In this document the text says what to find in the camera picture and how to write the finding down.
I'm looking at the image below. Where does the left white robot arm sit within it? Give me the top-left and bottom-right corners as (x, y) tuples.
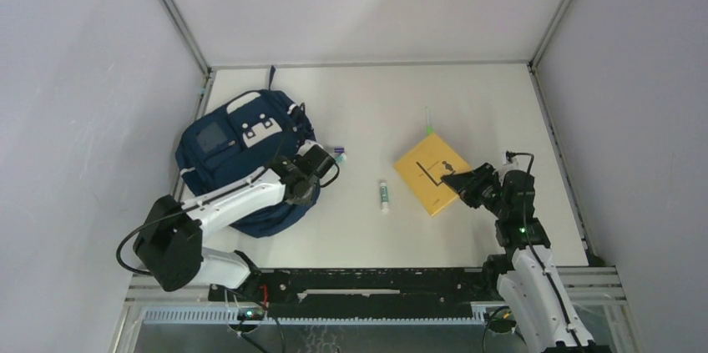
(125, 140), (338, 300)

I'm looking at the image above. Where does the navy blue student backpack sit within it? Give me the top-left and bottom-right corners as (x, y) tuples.
(175, 88), (326, 238)

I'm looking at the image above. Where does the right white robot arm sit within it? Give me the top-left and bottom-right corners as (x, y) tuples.
(441, 163), (611, 352)

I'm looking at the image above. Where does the yellow Little Prince book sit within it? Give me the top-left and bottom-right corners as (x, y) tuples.
(394, 133), (471, 217)

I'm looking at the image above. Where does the green white glue stick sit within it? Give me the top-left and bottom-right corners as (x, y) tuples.
(335, 153), (347, 164)

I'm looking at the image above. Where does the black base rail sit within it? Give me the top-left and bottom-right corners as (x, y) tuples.
(207, 267), (505, 320)

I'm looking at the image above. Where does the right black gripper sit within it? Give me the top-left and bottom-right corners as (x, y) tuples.
(441, 161), (509, 219)

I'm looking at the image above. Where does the teal white glue stick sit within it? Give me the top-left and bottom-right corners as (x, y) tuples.
(378, 180), (390, 213)

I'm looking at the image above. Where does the white marker green cap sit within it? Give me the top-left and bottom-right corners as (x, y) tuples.
(425, 107), (433, 135)

